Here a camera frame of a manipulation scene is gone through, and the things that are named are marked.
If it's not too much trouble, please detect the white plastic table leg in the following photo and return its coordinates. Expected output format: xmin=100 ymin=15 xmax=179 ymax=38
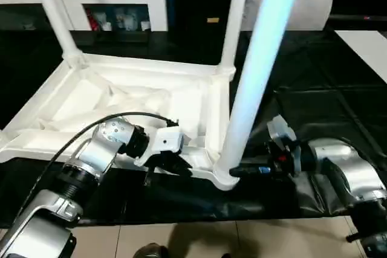
xmin=213 ymin=0 xmax=306 ymax=180
xmin=216 ymin=0 xmax=252 ymax=76
xmin=28 ymin=0 xmax=84 ymax=68

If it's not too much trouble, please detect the black work mat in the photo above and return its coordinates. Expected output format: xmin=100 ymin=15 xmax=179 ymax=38
xmin=0 ymin=27 xmax=387 ymax=228

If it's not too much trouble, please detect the dark left robot foot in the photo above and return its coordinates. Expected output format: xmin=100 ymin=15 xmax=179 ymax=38
xmin=132 ymin=242 xmax=170 ymax=258

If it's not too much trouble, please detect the black tripod leg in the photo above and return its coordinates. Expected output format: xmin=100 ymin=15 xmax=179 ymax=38
xmin=346 ymin=230 xmax=363 ymax=242

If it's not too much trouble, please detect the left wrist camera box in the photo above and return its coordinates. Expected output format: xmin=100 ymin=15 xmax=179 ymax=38
xmin=134 ymin=126 xmax=185 ymax=168

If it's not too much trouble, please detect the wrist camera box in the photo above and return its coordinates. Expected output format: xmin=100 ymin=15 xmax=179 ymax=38
xmin=134 ymin=126 xmax=185 ymax=168
xmin=266 ymin=115 xmax=302 ymax=177

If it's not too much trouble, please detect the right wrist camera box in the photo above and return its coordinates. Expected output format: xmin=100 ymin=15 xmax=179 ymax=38
xmin=266 ymin=115 xmax=302 ymax=177

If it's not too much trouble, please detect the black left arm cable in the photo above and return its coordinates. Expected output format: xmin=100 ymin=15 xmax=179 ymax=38
xmin=18 ymin=112 xmax=179 ymax=210

